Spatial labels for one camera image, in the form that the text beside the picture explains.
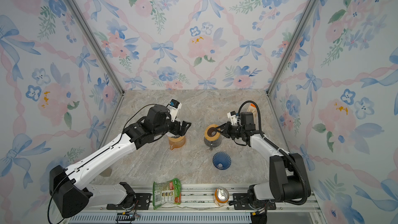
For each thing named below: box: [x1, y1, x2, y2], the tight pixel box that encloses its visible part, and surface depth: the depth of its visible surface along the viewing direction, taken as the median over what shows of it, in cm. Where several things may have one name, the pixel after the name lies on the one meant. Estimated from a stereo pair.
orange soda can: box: [213, 186, 230, 207], surface depth 68 cm
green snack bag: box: [152, 177, 182, 210], surface depth 76 cm
